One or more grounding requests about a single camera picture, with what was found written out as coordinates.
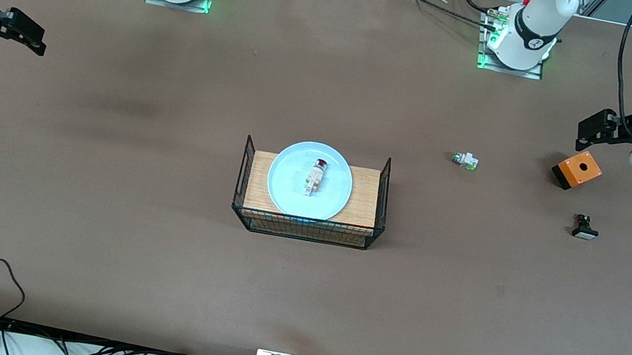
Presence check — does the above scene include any black wire mesh basket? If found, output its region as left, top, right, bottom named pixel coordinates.
left=227, top=132, right=398, bottom=255

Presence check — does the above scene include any green pushbutton switch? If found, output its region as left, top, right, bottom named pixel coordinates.
left=450, top=151, right=480, bottom=172

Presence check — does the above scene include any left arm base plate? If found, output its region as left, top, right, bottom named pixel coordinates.
left=472, top=2, right=555, bottom=81

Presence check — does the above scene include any black square white-cap pushbutton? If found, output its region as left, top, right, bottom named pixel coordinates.
left=570, top=212, right=602, bottom=242

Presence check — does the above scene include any long black table cable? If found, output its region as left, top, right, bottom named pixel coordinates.
left=367, top=0, right=507, bottom=31

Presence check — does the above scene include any light blue plate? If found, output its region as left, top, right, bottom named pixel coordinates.
left=261, top=135, right=359, bottom=226

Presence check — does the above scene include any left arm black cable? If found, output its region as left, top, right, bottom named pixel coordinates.
left=604, top=0, right=632, bottom=140

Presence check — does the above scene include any orange button enclosure box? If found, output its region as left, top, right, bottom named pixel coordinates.
left=549, top=147, right=606, bottom=196

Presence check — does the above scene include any red pushbutton switch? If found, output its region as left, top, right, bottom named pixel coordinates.
left=301, top=156, right=330, bottom=200

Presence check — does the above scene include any wooden board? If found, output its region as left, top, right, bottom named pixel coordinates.
left=243, top=149, right=385, bottom=235

